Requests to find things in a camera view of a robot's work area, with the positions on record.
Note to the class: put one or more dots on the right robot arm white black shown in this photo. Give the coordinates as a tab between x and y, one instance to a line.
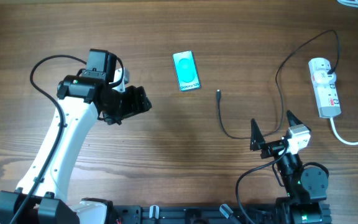
305	184

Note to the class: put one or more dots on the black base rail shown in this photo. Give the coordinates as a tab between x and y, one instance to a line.
197	214

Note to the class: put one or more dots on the cyan screen smartphone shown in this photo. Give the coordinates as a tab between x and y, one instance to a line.
186	71

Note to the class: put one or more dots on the white power strip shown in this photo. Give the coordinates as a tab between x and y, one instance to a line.
327	99

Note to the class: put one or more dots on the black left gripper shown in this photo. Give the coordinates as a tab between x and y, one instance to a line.
137	101

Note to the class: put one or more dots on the white charger plug adapter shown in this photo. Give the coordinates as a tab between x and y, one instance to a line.
322	77

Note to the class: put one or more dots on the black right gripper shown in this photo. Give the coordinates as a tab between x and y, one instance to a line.
258	142

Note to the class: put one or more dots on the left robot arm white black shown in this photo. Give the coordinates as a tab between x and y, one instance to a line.
98	92

